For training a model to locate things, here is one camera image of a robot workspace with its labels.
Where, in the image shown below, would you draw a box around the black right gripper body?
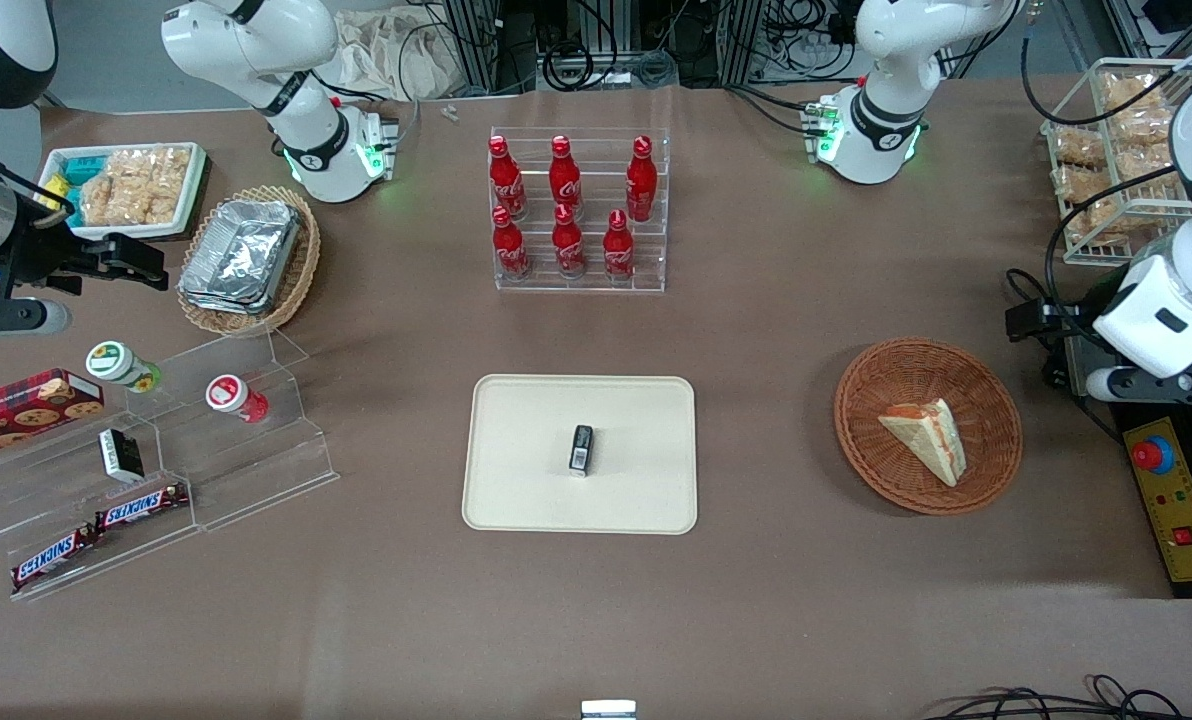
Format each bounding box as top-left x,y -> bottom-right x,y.
0,214 -> 105,299

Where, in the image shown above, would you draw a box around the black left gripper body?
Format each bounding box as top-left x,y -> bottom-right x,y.
1052,288 -> 1117,353

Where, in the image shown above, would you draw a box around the triangle sandwich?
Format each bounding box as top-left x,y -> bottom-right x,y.
876,397 -> 968,489

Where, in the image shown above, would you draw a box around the white rectangular snack tray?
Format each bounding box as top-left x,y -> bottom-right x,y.
38,142 -> 209,243

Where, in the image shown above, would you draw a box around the oval tan wicker basket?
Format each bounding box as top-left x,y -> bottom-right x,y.
175,184 -> 323,338

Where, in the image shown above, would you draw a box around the round brown wicker basket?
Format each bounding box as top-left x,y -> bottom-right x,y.
833,337 -> 1024,517

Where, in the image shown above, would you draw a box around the beige plastic tray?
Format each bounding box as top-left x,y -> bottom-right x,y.
461,374 -> 699,536

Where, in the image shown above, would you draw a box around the bag of rice crackers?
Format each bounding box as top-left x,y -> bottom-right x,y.
79,146 -> 193,228

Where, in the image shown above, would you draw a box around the green lidded yogurt cup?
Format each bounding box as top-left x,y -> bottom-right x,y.
85,340 -> 164,394

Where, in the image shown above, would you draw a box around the stacked aluminium foil containers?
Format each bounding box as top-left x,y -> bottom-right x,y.
178,198 -> 303,316

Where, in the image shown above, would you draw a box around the clear bag of fried snacks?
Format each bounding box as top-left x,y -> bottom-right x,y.
1060,168 -> 1137,249
1052,128 -> 1109,169
1108,138 -> 1185,181
1099,72 -> 1175,143

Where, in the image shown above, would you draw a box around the red cookie box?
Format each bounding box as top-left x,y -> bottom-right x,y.
0,367 -> 106,465

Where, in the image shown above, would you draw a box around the red lidded yogurt cup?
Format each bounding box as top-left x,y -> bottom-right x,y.
205,373 -> 270,424

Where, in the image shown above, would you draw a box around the small black white box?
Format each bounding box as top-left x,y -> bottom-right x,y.
98,427 -> 146,484

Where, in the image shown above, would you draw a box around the yellow emergency stop box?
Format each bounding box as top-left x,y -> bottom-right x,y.
1116,400 -> 1192,599

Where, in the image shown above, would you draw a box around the clear acrylic stepped display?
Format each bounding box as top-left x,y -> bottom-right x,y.
0,328 -> 341,603

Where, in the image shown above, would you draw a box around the brown Snickers bar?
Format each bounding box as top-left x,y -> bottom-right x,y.
10,524 -> 100,592
93,483 -> 191,532

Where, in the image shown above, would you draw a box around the beige cloth bag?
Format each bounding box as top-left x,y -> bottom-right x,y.
334,8 -> 465,103

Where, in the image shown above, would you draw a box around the red cola bottle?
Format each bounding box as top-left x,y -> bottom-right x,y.
488,135 -> 528,222
625,135 -> 659,224
491,205 -> 532,282
548,134 -> 584,217
551,203 -> 588,279
602,209 -> 638,282

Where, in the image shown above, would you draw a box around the clear acrylic bottle rack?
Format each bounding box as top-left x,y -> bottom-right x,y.
488,126 -> 670,294

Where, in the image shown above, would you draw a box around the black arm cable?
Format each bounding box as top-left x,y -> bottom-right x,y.
1004,164 -> 1192,346

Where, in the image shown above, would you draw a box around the white wire basket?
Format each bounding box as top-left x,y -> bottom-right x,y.
1040,57 -> 1192,268

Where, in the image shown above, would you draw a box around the black cable bundle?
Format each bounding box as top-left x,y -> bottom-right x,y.
924,674 -> 1192,720

